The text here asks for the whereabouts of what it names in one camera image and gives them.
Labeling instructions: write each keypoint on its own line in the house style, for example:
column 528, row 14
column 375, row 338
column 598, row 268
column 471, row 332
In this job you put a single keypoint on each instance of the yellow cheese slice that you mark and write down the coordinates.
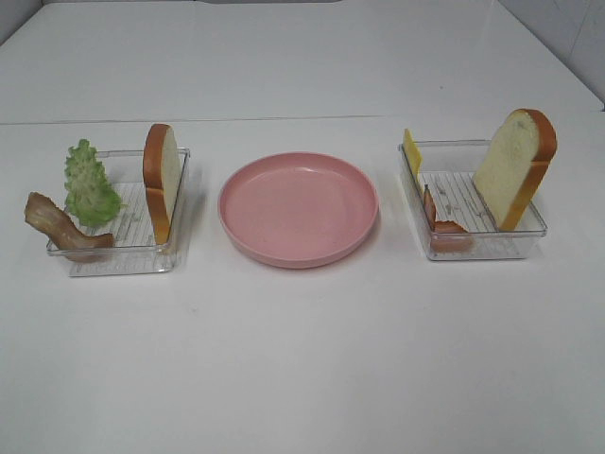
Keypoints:
column 414, row 158

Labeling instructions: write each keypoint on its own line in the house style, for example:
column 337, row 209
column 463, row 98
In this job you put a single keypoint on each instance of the bacon strip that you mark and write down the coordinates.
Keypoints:
column 45, row 216
column 446, row 236

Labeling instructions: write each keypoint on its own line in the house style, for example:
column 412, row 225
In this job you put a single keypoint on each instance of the bread slice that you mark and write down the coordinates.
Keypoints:
column 518, row 157
column 162, row 176

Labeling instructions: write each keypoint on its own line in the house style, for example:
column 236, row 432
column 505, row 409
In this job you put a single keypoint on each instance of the green lettuce leaf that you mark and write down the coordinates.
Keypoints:
column 90, row 195

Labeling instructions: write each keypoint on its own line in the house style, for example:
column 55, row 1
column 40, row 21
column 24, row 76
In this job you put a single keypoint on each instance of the pink round plate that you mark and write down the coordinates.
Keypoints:
column 298, row 210

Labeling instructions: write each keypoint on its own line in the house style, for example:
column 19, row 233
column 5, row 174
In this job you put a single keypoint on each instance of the right clear plastic container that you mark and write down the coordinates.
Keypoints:
column 448, row 168

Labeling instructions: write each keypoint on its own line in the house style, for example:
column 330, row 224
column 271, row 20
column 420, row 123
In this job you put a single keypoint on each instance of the clear plastic container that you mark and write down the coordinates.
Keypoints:
column 135, row 250
column 448, row 168

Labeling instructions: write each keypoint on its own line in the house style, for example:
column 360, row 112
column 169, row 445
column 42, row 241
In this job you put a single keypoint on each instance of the left clear plastic container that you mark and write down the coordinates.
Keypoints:
column 135, row 250

